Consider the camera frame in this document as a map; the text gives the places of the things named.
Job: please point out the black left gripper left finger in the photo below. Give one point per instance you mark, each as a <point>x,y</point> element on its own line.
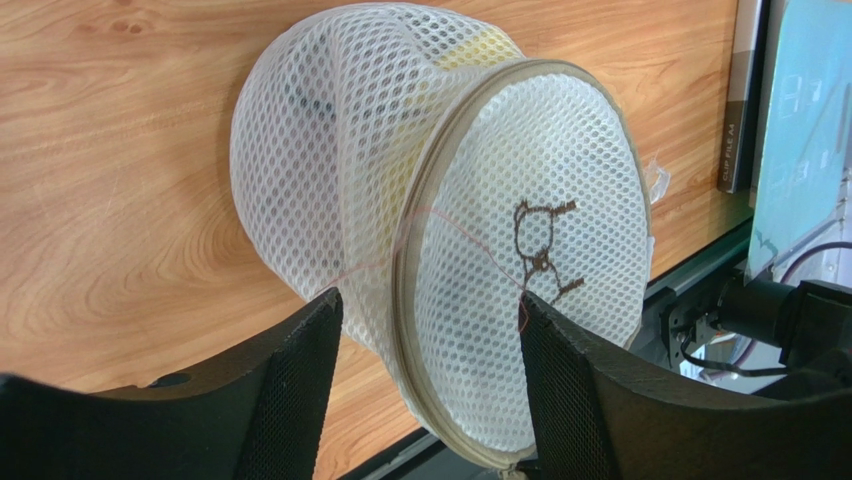
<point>253,411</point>

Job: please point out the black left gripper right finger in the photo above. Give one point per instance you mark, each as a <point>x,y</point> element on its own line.
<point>600,412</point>

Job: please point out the beige-trimmed white mesh bag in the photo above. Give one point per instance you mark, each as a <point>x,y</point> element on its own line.
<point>416,160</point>

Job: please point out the teal folder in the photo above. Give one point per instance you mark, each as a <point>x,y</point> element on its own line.
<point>803,129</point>

